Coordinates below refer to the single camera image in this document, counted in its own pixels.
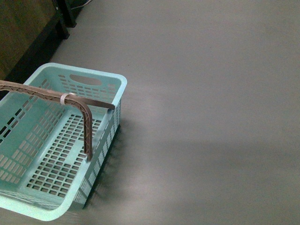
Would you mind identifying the white zip tie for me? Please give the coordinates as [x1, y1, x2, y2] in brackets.
[60, 93, 75, 105]

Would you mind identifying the brown basket handle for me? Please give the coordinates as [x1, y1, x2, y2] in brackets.
[0, 81, 115, 161]

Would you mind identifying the dark wooden display stand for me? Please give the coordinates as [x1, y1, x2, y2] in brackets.
[0, 0, 76, 80]

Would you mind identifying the light blue plastic basket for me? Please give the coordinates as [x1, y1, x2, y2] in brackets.
[0, 63, 127, 221]

